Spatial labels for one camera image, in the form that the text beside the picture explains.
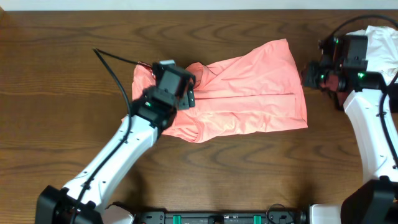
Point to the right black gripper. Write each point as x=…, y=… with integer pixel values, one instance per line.
x=310, y=69

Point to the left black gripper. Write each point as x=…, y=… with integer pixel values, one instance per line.
x=187, y=100

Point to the pink printed t-shirt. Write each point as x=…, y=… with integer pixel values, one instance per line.
x=256, y=92

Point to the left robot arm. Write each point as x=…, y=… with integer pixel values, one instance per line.
x=84, y=199

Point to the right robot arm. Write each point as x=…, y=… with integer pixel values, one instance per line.
x=364, y=96

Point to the black fabric container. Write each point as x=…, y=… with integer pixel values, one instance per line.
x=393, y=98

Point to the white crumpled cloth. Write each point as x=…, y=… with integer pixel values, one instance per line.
x=381, y=51

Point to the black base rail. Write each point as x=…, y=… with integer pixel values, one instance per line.
x=277, y=216

